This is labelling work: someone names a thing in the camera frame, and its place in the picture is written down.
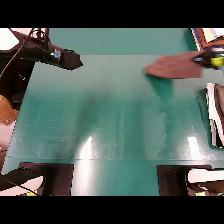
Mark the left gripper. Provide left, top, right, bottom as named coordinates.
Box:
left=61, top=49, right=84, bottom=71

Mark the heap of clothes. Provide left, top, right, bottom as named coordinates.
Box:
left=189, top=27, right=224, bottom=52

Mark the dark green garment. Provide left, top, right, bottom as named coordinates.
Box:
left=195, top=87, right=215, bottom=148

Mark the white garment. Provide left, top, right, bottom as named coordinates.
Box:
left=205, top=82, right=224, bottom=148

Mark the dark brown garment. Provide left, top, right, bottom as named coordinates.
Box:
left=213, top=83, right=224, bottom=141

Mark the black cable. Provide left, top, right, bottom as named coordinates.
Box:
left=0, top=27, right=48, bottom=79

